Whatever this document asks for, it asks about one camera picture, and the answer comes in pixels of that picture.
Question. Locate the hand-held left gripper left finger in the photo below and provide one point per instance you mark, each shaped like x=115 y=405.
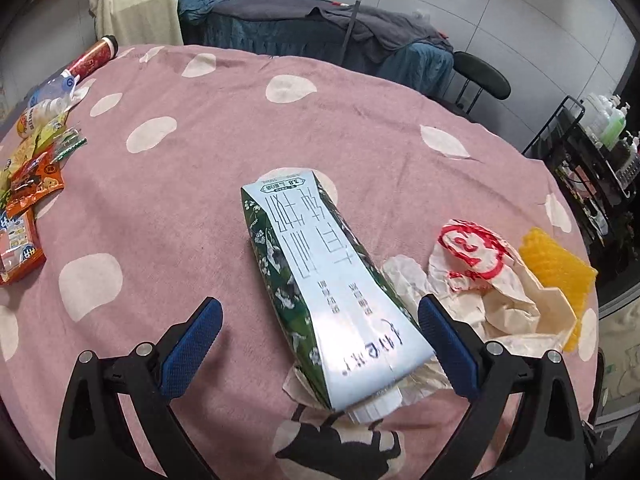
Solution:
x=192 y=342

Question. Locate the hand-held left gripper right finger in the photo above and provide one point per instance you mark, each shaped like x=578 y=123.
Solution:
x=450 y=345

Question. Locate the red print paper bag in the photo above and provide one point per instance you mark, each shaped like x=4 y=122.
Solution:
x=500 y=305

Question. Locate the yellow foam net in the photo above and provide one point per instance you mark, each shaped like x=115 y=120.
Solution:
x=555 y=260

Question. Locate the green white milk carton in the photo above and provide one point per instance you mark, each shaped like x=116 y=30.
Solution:
x=325 y=280

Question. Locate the pink polka dot blanket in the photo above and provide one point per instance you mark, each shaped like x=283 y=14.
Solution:
x=190 y=200

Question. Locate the orange snack packet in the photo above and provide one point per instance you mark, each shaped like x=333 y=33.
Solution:
x=37 y=180

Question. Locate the green striped snack packet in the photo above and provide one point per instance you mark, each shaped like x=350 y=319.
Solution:
x=70 y=146

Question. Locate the black mesh cart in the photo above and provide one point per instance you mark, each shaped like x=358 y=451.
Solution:
x=565 y=125

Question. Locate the yellow green snack packet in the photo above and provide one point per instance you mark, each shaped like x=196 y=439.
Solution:
x=50 y=132

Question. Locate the green pump bottle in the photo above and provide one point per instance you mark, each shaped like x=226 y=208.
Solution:
x=614 y=127

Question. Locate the yellow label bottle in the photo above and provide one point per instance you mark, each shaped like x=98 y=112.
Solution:
x=40 y=115

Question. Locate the black stool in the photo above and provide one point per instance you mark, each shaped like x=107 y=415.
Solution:
x=480 y=72

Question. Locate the white lotion bottle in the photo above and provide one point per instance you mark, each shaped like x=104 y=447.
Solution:
x=597 y=107

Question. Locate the teal massage bed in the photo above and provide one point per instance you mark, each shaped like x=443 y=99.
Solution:
x=415 y=67

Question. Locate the clear plastic bottle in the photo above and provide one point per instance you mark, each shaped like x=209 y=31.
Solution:
x=52 y=89

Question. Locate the red snack can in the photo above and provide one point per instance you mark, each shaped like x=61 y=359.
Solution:
x=90 y=60

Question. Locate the grey blanket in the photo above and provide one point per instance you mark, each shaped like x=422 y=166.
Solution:
x=380 y=30

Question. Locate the small clear plastic bag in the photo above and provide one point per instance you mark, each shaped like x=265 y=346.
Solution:
x=422 y=17

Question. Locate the cream towel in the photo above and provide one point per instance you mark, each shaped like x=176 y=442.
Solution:
x=135 y=5

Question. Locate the white floor lamp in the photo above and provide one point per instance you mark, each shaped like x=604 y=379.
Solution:
x=357 y=15

